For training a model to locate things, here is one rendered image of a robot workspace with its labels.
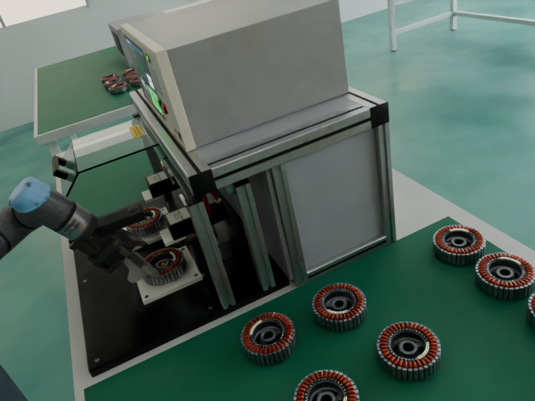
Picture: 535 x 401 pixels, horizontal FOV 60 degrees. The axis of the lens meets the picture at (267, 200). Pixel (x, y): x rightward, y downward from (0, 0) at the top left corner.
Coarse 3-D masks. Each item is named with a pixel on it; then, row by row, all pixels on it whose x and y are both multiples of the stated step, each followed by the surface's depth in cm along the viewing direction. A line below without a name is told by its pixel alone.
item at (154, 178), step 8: (152, 176) 133; (160, 176) 132; (168, 176) 131; (152, 184) 129; (160, 184) 130; (168, 184) 131; (144, 192) 135; (152, 192) 130; (160, 192) 130; (168, 192) 131; (152, 200) 131
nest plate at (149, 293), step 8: (184, 248) 124; (184, 256) 121; (192, 264) 118; (184, 272) 116; (192, 272) 115; (176, 280) 114; (184, 280) 113; (192, 280) 113; (200, 280) 114; (144, 288) 114; (152, 288) 113; (160, 288) 113; (168, 288) 112; (176, 288) 112; (144, 296) 111; (152, 296) 111; (160, 296) 111; (144, 304) 110
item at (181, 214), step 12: (168, 216) 113; (180, 216) 112; (216, 216) 113; (228, 216) 114; (168, 228) 113; (180, 228) 110; (192, 228) 111; (168, 240) 111; (180, 240) 112; (216, 240) 117
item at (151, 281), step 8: (168, 248) 119; (176, 248) 119; (152, 256) 118; (160, 256) 119; (168, 256) 119; (176, 256) 116; (152, 264) 118; (160, 264) 117; (168, 264) 116; (176, 264) 113; (184, 264) 116; (160, 272) 112; (168, 272) 112; (176, 272) 113; (144, 280) 115; (152, 280) 112; (160, 280) 112; (168, 280) 112
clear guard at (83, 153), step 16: (112, 128) 131; (128, 128) 128; (144, 128) 126; (80, 144) 125; (96, 144) 123; (112, 144) 120; (128, 144) 118; (144, 144) 116; (80, 160) 116; (96, 160) 114; (112, 160) 112; (64, 192) 113
